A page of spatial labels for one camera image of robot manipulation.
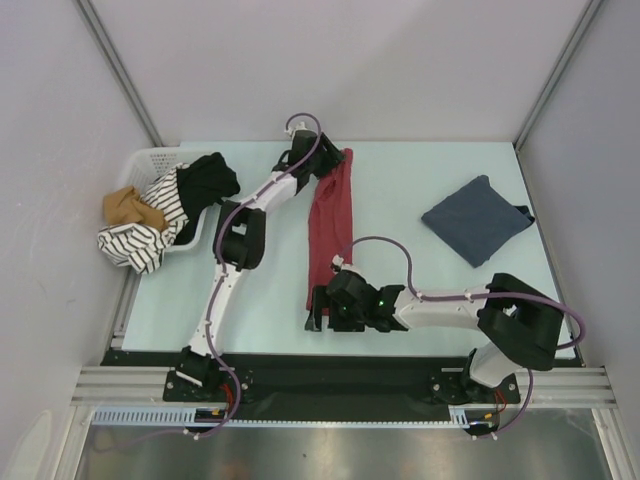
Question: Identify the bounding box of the red tank top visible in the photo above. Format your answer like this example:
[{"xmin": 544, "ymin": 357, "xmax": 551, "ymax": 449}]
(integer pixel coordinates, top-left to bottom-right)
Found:
[{"xmin": 306, "ymin": 148, "xmax": 354, "ymax": 311}]

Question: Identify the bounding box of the blue grey tank top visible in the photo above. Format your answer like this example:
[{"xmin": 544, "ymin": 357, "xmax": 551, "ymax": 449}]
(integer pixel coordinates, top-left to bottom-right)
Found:
[{"xmin": 421, "ymin": 175, "xmax": 535, "ymax": 268}]

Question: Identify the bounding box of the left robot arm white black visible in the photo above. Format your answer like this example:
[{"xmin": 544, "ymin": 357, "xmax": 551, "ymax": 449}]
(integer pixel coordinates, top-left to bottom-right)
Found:
[{"xmin": 175, "ymin": 128, "xmax": 347, "ymax": 400}]

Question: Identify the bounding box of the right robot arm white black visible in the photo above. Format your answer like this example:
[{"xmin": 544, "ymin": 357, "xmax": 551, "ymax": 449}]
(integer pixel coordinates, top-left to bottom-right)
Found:
[{"xmin": 304, "ymin": 266, "xmax": 565, "ymax": 405}]

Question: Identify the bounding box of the mustard tank top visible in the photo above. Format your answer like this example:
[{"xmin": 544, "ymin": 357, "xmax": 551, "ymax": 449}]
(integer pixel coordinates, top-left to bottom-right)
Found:
[{"xmin": 102, "ymin": 186, "xmax": 168, "ymax": 231}]

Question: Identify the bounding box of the striped white black tank top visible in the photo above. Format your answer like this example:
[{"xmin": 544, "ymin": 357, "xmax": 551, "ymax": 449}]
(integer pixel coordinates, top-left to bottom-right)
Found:
[{"xmin": 97, "ymin": 164, "xmax": 188, "ymax": 274}]

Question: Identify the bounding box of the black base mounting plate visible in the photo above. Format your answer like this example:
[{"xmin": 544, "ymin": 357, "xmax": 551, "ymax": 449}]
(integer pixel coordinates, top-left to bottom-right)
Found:
[{"xmin": 98, "ymin": 351, "xmax": 583, "ymax": 425}]

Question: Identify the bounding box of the white plastic laundry basket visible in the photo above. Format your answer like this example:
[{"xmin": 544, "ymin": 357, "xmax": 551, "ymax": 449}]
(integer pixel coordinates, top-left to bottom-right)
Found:
[{"xmin": 119, "ymin": 147, "xmax": 211, "ymax": 251}]

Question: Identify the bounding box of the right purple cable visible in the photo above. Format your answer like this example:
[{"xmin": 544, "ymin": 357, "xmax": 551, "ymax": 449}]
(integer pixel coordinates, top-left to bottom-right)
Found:
[{"xmin": 332, "ymin": 236, "xmax": 587, "ymax": 441}]

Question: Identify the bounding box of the purple cable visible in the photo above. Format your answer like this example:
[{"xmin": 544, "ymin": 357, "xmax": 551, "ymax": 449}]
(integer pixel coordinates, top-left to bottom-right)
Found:
[
  {"xmin": 332, "ymin": 236, "xmax": 587, "ymax": 441},
  {"xmin": 92, "ymin": 113, "xmax": 324, "ymax": 454}
]

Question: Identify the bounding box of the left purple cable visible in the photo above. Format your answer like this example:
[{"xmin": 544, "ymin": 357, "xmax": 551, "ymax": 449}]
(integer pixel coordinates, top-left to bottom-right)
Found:
[{"xmin": 92, "ymin": 113, "xmax": 324, "ymax": 454}]

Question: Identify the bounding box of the left aluminium corner post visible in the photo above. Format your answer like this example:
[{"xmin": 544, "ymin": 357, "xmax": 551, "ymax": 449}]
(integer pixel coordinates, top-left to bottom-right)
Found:
[{"xmin": 73, "ymin": 0, "xmax": 164, "ymax": 147}]

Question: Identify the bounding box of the aluminium corner post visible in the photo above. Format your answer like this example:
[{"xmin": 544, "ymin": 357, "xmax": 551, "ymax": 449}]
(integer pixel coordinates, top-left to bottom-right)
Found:
[
  {"xmin": 73, "ymin": 0, "xmax": 164, "ymax": 147},
  {"xmin": 512, "ymin": 0, "xmax": 608, "ymax": 154}
]

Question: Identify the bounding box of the aluminium extrusion base frame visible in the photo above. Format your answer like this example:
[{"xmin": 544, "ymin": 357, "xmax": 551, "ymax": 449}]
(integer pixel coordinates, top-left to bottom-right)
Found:
[{"xmin": 72, "ymin": 276, "xmax": 616, "ymax": 436}]

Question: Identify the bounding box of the slotted cable duct rail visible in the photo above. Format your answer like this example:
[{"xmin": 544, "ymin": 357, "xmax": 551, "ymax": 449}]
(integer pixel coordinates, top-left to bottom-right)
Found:
[{"xmin": 92, "ymin": 402, "xmax": 506, "ymax": 430}]

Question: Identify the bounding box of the right aluminium corner post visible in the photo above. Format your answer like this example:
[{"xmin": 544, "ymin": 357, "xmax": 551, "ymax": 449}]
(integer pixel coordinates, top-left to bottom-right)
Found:
[{"xmin": 512, "ymin": 0, "xmax": 608, "ymax": 154}]

